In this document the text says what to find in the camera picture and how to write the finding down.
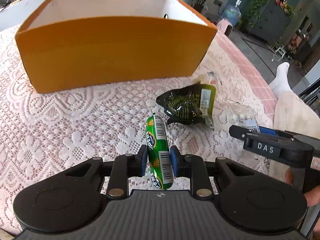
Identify white long tv cabinet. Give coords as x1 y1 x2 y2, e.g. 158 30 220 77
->
0 0 45 31

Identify orange cardboard box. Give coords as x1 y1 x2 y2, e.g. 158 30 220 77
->
15 0 217 93

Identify person right hand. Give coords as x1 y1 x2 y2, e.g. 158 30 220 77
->
285 168 320 207

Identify green sausage snack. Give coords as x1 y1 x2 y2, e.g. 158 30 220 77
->
146 113 174 190

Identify pink lace tablecloth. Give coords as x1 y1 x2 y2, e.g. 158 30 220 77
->
1 24 276 234

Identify person leg white sock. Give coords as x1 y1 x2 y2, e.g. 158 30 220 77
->
268 61 320 181

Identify dark green snack pack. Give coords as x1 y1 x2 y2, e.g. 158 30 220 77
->
156 83 216 129

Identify small white step stool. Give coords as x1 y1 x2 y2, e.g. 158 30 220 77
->
271 45 286 62

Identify pink small heater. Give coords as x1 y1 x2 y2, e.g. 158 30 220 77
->
217 18 233 37

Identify blue water jug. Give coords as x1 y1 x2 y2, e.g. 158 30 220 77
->
221 0 242 27

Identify clear pack white candies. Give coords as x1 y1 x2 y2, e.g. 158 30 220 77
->
220 99 260 132

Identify grey drawer cabinet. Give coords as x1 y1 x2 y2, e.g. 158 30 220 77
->
251 0 291 45

